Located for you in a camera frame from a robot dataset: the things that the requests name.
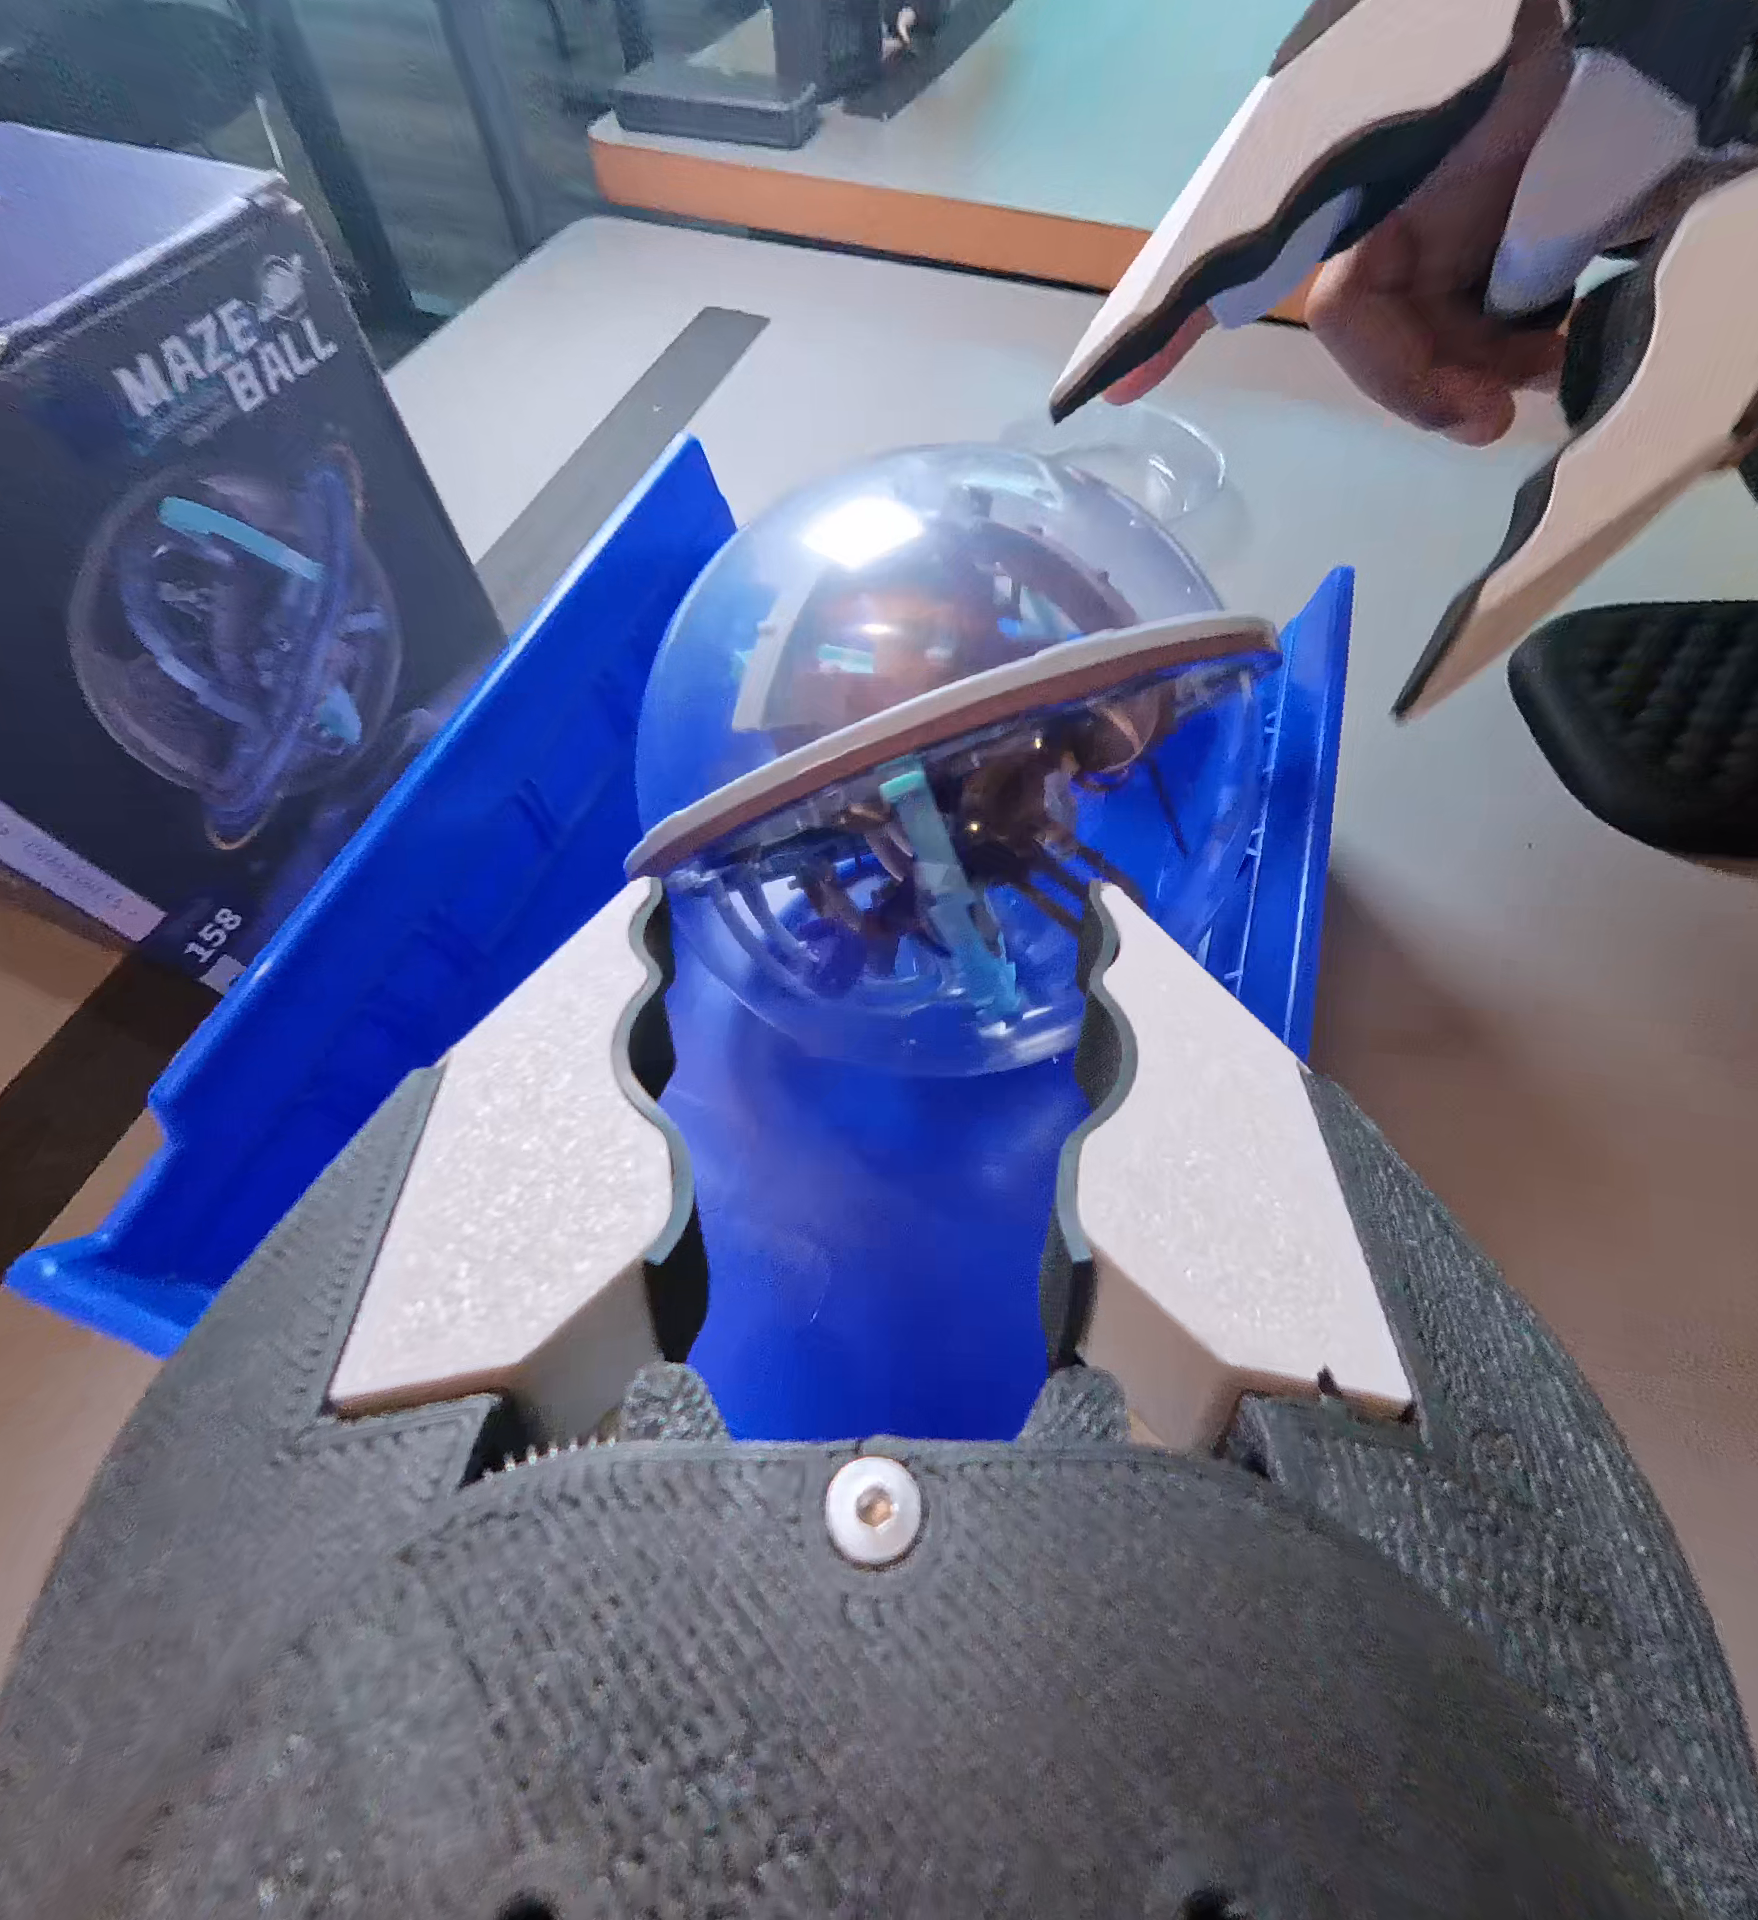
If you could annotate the clear plastic maze ball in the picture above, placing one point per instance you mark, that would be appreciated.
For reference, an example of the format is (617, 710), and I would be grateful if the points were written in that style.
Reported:
(911, 635)

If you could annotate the black mesh pad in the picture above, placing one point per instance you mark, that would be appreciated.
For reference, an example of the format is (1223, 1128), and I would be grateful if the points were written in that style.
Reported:
(1688, 736)

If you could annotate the person's right hand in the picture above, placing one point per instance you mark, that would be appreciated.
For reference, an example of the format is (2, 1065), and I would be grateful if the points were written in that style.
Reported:
(1423, 303)

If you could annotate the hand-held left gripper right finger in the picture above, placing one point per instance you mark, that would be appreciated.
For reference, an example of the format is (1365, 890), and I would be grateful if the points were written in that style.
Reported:
(1234, 1232)

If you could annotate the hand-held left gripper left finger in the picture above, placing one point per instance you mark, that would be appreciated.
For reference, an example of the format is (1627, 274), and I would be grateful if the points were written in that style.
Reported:
(510, 1232)

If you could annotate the dark blue cardboard box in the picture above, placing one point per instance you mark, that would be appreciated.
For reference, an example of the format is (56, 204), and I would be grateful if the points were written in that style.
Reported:
(163, 573)

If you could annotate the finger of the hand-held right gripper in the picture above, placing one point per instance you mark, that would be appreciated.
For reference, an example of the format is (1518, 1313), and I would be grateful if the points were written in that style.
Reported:
(1688, 362)
(1303, 152)

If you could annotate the blue plastic bin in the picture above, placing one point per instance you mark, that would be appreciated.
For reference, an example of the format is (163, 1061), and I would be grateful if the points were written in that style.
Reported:
(402, 956)

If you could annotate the grey desk with wooden edge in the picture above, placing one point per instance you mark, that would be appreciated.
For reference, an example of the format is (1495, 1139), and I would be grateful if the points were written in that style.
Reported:
(1115, 136)

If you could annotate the black strip on table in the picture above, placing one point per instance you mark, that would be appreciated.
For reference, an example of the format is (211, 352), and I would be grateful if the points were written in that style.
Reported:
(626, 447)

